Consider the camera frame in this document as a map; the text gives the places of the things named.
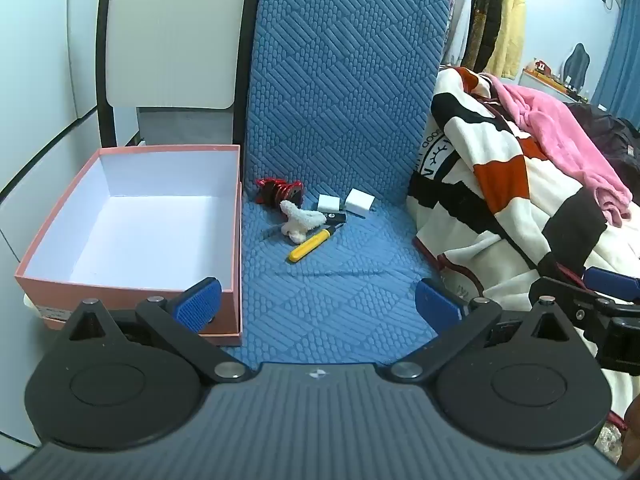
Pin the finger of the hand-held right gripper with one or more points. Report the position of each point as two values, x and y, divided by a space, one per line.
562 296
612 280

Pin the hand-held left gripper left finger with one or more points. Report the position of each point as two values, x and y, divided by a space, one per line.
199 304

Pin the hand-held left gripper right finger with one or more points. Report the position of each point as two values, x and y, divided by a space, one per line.
436 305

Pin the pink cardboard box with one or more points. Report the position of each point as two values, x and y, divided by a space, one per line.
100 287

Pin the white fluffy hair clip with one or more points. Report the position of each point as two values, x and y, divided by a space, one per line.
299 219

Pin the black and red toy figure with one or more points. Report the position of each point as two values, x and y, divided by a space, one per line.
280 191

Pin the striped fleece blanket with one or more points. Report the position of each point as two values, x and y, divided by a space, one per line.
500 200

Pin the yellow utility knife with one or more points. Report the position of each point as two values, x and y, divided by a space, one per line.
310 246

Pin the white charger block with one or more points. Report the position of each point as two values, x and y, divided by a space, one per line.
361 202
329 202

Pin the black usb stick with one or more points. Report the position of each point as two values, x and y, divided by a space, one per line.
334 217

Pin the dark jacket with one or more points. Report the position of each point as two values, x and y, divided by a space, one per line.
617 145

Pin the pink fleece garment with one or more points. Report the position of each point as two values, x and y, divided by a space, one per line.
555 130

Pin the white desk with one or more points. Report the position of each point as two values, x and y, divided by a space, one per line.
537 82

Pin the blue quilted mat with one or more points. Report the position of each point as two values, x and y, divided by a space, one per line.
340 110

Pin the grey office chair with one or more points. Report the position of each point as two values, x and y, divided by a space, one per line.
577 62

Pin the blue curtain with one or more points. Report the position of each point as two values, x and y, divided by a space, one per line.
622 55

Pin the small red toy house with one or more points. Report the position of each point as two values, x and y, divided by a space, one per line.
540 66

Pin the hanging yellow jacket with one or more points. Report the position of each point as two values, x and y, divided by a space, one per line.
510 30

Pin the hanging white garment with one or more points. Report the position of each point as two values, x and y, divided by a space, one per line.
460 25

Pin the hanging dark brown coat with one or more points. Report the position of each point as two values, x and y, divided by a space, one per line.
485 15

